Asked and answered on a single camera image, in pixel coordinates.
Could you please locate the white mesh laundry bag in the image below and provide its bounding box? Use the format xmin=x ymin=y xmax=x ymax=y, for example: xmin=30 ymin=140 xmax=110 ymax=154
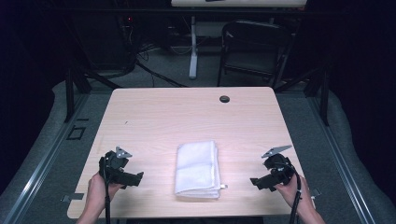
xmin=174 ymin=140 xmax=229 ymax=200

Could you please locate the black floor cable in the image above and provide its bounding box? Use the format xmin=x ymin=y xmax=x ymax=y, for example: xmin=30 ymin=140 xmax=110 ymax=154
xmin=134 ymin=59 xmax=189 ymax=89

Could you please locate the black metal frame stand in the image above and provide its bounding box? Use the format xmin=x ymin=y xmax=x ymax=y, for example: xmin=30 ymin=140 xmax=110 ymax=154
xmin=274 ymin=65 xmax=331 ymax=127
xmin=64 ymin=65 xmax=123 ymax=124

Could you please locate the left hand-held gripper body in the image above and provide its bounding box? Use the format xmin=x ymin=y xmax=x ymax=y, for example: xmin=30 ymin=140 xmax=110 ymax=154
xmin=98 ymin=146 xmax=134 ymax=185

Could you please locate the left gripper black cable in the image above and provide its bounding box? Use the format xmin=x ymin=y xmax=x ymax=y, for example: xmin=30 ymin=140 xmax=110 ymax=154
xmin=103 ymin=160 xmax=113 ymax=224

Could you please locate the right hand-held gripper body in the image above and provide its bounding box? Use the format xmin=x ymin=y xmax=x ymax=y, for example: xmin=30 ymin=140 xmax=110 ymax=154
xmin=261 ymin=145 xmax=296 ymax=189

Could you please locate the dark equipment rack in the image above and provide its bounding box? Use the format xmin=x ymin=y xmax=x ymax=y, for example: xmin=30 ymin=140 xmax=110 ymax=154
xmin=68 ymin=12 xmax=138 ymax=72

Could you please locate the white table leg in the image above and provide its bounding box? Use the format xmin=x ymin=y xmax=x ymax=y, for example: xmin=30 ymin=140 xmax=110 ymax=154
xmin=188 ymin=15 xmax=199 ymax=80

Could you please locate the black folding chair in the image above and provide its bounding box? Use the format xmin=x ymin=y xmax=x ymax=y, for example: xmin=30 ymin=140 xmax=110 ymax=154
xmin=216 ymin=20 xmax=295 ymax=90

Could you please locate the person's left hand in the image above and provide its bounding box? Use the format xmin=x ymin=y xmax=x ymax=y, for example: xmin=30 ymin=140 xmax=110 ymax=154
xmin=87 ymin=172 xmax=124 ymax=207

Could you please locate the aluminium floor rail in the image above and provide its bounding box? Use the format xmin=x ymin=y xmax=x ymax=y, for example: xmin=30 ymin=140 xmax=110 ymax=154
xmin=0 ymin=92 xmax=91 ymax=224
xmin=306 ymin=96 xmax=376 ymax=224

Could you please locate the person's right hand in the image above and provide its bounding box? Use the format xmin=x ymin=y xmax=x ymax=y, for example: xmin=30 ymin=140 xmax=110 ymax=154
xmin=274 ymin=173 xmax=313 ymax=210

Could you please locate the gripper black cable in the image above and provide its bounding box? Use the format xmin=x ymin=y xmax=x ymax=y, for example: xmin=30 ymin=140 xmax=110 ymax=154
xmin=103 ymin=160 xmax=113 ymax=224
xmin=288 ymin=171 xmax=303 ymax=224

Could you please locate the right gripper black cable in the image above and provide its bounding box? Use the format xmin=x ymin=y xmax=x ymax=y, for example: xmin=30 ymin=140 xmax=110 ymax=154
xmin=288 ymin=171 xmax=303 ymax=224

